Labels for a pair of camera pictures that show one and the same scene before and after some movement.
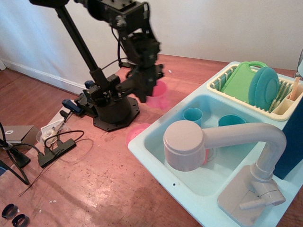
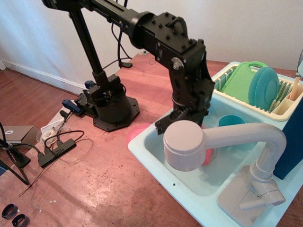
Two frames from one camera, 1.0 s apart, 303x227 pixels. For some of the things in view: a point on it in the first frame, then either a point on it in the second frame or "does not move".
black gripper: (141, 50) to (192, 86)
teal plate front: (266, 87) does not move
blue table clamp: (72, 106) does not move
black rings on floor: (9, 211) does not move
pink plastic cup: (159, 100) to (209, 154)
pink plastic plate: (134, 130) does not move
